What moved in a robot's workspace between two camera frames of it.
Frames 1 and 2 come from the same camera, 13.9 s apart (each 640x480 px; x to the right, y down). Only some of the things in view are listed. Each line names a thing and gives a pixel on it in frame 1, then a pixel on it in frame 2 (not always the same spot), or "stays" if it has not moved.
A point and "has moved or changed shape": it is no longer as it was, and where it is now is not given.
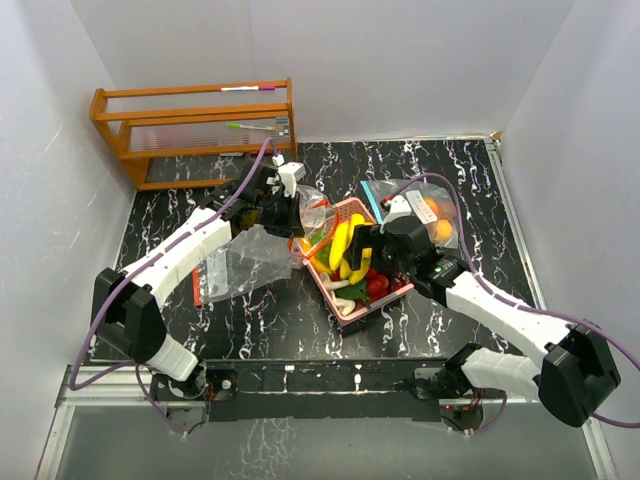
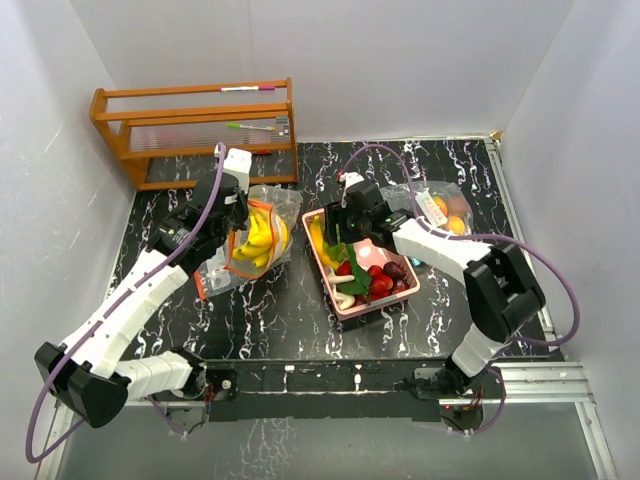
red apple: (446, 209) → (457, 206)
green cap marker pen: (235, 125) stays
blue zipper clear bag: (430, 206) has moved or changed shape
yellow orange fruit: (444, 229) has moved or changed shape
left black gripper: (295, 228) → (242, 199)
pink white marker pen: (248, 88) stays
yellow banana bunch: (338, 247) → (267, 238)
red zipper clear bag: (319, 218) → (266, 241)
